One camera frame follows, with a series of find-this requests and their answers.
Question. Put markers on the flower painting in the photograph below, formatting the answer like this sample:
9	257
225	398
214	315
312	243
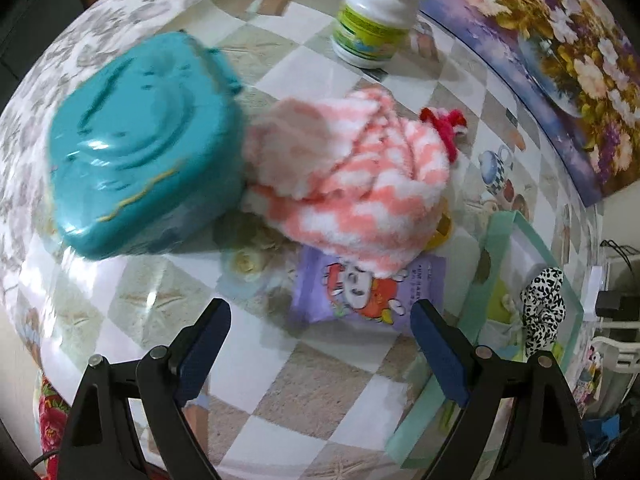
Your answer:
565	60

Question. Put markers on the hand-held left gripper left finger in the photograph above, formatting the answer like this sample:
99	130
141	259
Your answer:
202	355

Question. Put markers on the black and white scrunchie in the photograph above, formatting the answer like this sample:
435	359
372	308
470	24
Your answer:
542	305

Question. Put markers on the yellow small object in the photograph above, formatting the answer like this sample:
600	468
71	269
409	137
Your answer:
442	232

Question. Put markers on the white pill bottle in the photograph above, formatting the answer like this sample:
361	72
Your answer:
375	25

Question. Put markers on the teal plastic lidded box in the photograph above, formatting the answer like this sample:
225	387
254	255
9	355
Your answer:
145	145

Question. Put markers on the red floral cloth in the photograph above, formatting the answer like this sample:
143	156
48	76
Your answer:
50	420

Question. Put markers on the purple cartoon wipes packet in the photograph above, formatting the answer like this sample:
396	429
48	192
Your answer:
370	295

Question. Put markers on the teal-edged cardboard tray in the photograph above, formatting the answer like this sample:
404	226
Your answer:
495	255

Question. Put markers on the pink white striped towel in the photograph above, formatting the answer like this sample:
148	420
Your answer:
350	185

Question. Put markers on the white plastic chair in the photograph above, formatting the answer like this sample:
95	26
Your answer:
617	355

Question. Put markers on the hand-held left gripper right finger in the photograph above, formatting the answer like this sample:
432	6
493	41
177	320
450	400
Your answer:
442	355

